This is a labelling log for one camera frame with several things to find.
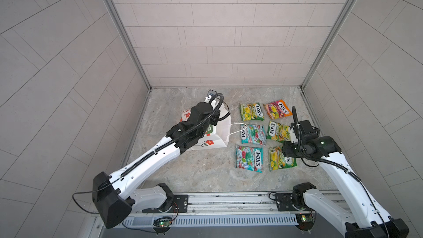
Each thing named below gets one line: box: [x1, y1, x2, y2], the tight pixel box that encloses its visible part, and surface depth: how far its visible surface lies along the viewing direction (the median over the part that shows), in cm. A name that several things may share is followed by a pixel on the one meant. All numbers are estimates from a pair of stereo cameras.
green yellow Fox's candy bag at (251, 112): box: [240, 102, 265, 122], surface depth 102 cm
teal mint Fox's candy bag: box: [240, 124, 267, 146], surface depth 93 cm
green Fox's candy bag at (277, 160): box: [268, 145, 298, 172], surface depth 79 cm
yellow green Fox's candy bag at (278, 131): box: [265, 120, 291, 144], surface depth 93 cm
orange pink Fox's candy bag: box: [263, 99, 293, 120], surface depth 104 cm
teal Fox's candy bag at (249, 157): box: [235, 144, 264, 173], surface depth 84 cm
